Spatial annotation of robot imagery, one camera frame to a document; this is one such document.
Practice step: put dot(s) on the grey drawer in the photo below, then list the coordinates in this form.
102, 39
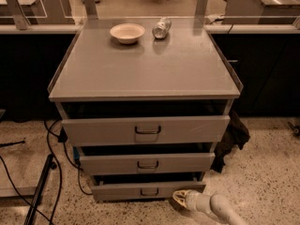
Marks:
146, 158
121, 131
145, 186

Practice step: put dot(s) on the background grey desk right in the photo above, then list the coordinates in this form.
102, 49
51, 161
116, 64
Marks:
261, 11

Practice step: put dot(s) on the middle metal post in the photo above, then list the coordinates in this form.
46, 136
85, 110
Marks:
91, 10

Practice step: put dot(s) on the background grey desk left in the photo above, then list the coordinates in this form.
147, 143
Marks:
40, 11

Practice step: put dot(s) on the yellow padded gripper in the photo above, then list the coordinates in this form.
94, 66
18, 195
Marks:
193, 200

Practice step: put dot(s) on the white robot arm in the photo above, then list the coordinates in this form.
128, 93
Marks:
216, 206

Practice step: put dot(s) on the background grey desk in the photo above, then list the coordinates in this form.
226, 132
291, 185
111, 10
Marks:
40, 11
261, 11

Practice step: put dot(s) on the grey drawer cabinet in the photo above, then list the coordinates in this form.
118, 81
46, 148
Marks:
181, 75

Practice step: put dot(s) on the silver can lying down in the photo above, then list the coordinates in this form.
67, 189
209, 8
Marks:
161, 29

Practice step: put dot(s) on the black bar on floor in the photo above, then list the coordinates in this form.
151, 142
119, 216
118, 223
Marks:
38, 192

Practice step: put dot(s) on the metal post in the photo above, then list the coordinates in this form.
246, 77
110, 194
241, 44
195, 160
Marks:
200, 10
91, 10
18, 16

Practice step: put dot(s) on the white bowl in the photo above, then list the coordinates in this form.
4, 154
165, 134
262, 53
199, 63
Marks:
127, 33

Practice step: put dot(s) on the right metal post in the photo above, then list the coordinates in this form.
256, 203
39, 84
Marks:
200, 10

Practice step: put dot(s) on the left metal post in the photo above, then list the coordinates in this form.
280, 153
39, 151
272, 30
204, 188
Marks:
18, 16

